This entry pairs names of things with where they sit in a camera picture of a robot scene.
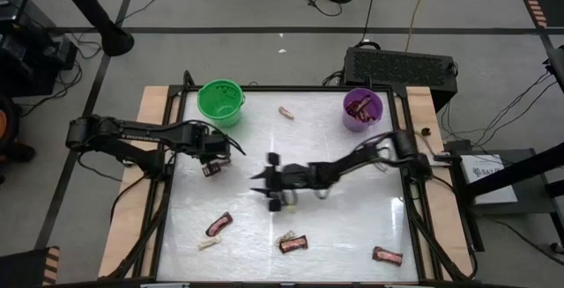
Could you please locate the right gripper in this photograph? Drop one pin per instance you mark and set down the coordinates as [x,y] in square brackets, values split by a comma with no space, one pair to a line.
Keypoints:
[293,178]

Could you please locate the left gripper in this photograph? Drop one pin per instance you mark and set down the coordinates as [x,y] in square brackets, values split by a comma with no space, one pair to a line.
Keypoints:
[213,145]

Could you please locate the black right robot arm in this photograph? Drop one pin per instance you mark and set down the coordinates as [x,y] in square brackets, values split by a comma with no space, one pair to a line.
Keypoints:
[352,160]

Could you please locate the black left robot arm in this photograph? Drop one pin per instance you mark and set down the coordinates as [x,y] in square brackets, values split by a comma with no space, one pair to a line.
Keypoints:
[132,131]

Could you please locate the green plastic bucket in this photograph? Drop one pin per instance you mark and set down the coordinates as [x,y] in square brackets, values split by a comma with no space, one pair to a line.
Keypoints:
[220,103]

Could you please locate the purple plastic bucket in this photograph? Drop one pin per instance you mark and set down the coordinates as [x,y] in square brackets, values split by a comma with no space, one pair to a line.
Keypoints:
[352,126]

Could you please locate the small black round object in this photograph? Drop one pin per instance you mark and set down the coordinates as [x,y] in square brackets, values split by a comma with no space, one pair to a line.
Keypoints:
[426,131]

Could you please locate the black perforated computer tower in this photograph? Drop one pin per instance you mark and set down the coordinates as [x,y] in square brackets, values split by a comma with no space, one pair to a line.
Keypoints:
[396,68]

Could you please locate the black pole with round base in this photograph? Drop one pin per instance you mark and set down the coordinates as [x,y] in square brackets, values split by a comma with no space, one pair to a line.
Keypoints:
[88,2]

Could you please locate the orange and black object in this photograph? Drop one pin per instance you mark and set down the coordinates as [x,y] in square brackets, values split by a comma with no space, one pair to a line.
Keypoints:
[9,125]

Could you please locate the black equipment rack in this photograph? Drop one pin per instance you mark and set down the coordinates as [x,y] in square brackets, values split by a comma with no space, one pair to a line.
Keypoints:
[26,59]

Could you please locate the white printed paper sheet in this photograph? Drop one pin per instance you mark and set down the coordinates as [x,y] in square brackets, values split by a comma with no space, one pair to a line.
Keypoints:
[493,186]

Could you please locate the black device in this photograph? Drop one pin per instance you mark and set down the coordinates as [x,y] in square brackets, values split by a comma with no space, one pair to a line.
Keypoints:
[557,68]

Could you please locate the black metal table frame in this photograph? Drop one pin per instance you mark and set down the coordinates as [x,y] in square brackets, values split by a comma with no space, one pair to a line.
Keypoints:
[286,88]

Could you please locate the black stand with base plate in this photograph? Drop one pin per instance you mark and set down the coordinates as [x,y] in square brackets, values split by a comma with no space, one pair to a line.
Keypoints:
[529,169]

